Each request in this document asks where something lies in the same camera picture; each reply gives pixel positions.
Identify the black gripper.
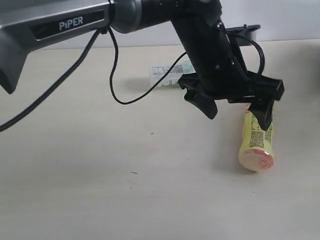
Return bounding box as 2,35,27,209
172,15,285,131

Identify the yellow juice bottle red cap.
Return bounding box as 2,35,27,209
238,103,275,172

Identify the clear bottle green white label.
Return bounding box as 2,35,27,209
149,60,196,87

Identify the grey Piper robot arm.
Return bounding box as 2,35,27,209
0,0,285,131

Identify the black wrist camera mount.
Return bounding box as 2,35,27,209
225,24,261,47

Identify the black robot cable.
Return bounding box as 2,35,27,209
0,22,266,133

